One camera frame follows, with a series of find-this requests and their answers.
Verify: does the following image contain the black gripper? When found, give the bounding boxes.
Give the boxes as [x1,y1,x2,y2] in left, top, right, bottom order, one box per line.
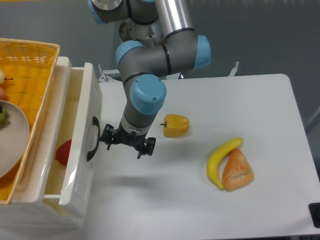
[99,123,156,159]

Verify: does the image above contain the white top drawer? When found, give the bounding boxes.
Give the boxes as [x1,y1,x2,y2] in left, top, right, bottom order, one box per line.
[43,62,103,220]

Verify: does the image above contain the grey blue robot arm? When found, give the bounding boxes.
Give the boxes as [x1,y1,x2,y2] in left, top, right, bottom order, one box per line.
[88,0,212,156]

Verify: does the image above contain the white drawer cabinet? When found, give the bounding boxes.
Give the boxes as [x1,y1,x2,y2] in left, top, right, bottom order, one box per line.
[0,56,72,227]

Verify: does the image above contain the yellow bell pepper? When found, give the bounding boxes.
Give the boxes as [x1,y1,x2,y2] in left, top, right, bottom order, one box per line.
[160,114,190,138]

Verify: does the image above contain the red bell pepper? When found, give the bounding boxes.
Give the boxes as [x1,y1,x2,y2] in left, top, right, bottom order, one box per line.
[54,139,72,166]

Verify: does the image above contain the yellow banana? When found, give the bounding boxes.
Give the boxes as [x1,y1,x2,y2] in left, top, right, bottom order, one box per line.
[206,137,243,190]

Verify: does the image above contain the grey plate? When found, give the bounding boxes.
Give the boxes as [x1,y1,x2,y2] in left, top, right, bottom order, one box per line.
[0,100,30,177]

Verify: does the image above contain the triangular bread pastry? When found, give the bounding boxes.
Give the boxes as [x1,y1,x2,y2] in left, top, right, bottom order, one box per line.
[221,148,255,192]

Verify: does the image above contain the green grapes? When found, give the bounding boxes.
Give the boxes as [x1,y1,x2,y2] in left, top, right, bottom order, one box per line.
[0,107,11,128]

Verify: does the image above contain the yellow wicker basket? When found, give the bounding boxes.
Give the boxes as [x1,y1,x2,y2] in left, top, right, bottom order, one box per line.
[0,38,60,205]

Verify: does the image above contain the pink peach fruit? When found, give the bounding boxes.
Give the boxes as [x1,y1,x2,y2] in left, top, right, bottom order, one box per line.
[0,87,7,101]

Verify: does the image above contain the pale pear fruit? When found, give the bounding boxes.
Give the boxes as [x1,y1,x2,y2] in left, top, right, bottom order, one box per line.
[0,69,13,84]

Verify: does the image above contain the black object at table edge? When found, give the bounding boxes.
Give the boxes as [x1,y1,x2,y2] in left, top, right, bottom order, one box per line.
[308,202,320,229]

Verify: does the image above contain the dark drawer handle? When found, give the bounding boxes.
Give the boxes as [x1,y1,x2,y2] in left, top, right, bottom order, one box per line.
[86,116,101,162]

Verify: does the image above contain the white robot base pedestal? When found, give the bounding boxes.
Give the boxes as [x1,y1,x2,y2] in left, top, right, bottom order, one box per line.
[119,18,165,48]

